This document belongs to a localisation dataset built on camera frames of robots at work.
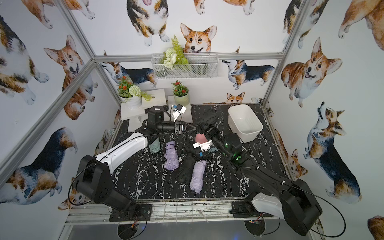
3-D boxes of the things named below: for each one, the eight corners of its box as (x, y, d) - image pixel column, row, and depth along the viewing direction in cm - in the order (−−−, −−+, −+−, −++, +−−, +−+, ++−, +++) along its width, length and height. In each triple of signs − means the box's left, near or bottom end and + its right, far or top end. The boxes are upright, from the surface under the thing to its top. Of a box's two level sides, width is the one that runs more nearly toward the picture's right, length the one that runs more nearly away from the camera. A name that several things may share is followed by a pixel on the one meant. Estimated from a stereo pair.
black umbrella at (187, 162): (174, 182, 85) (173, 178, 81) (184, 155, 96) (183, 151, 92) (187, 185, 84) (187, 182, 80) (196, 158, 95) (196, 154, 90)
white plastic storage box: (229, 144, 101) (232, 132, 90) (225, 117, 117) (228, 104, 106) (258, 144, 101) (265, 132, 90) (250, 117, 117) (255, 104, 106)
